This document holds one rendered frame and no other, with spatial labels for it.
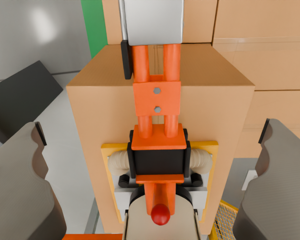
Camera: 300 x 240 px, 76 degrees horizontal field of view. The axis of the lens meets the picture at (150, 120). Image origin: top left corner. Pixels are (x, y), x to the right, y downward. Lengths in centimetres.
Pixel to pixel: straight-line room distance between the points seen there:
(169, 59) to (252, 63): 68
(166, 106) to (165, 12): 11
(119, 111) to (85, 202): 212
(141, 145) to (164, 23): 16
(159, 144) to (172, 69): 11
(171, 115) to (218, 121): 21
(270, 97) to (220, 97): 58
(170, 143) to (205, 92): 18
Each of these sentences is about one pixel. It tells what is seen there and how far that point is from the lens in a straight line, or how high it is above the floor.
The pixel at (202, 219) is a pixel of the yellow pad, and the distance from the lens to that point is 73.
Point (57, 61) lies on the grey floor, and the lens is 153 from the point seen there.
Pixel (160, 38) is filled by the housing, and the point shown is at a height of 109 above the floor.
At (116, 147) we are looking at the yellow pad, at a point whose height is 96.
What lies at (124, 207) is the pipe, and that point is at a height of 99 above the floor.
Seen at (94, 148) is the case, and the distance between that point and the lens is 52.
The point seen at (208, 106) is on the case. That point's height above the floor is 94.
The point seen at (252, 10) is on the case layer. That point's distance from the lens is 85.
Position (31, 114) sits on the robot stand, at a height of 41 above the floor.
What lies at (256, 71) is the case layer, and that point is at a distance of 92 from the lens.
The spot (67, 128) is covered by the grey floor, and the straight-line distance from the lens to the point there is 178.
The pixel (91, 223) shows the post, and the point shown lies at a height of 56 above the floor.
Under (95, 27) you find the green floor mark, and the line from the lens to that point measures 138.
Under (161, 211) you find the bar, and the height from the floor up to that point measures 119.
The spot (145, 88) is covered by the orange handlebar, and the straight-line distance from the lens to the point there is 25.
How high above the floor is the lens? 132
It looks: 57 degrees down
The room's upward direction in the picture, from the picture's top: 178 degrees counter-clockwise
